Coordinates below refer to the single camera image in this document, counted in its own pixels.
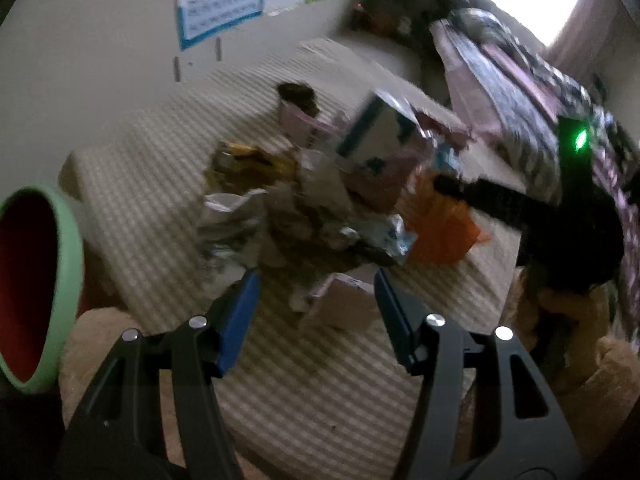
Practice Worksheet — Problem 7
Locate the small dark wrapper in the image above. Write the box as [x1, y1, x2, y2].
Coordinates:
[277, 82, 319, 117]

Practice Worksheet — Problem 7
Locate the blue white wafer wrapper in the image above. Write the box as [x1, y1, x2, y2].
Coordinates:
[347, 214, 418, 266]

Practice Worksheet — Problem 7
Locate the orange snack bag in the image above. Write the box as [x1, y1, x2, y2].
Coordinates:
[396, 167, 492, 264]

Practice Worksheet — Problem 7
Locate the yellow black snack wrapper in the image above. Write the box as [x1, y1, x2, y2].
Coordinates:
[204, 142, 298, 195]

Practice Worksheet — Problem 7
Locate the dark cluttered shelf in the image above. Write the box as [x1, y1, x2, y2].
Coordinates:
[347, 0, 461, 52]

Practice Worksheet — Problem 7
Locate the white blue carton box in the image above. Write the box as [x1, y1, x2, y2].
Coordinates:
[336, 90, 425, 176]

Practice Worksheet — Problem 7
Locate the folded patterned quilt pile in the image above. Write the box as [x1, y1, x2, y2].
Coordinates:
[430, 9, 639, 316]

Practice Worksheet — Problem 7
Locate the green red trash bin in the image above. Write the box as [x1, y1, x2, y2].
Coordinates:
[1, 185, 85, 393]

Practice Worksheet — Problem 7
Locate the pink pocky box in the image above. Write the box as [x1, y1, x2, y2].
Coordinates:
[278, 101, 347, 150]

